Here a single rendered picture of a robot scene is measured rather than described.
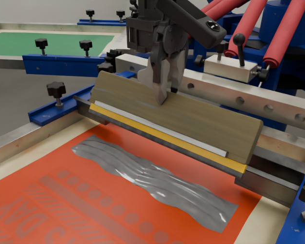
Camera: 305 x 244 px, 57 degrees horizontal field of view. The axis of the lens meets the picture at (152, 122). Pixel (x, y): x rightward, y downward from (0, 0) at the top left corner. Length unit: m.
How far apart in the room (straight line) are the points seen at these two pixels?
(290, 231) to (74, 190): 0.36
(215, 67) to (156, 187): 0.38
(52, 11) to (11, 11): 0.67
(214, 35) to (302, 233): 0.30
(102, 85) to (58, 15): 4.48
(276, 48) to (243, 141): 0.50
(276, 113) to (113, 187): 0.40
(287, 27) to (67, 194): 0.76
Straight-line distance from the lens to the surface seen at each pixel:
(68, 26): 1.62
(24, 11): 4.75
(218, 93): 0.73
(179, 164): 0.58
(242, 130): 0.47
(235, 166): 0.48
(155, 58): 0.47
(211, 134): 0.48
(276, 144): 0.65
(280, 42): 0.93
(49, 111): 0.71
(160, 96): 0.51
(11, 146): 0.66
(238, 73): 0.75
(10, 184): 0.60
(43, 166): 0.61
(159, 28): 0.47
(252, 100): 0.70
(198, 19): 0.46
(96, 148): 0.62
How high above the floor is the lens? 1.33
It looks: 32 degrees down
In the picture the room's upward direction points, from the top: straight up
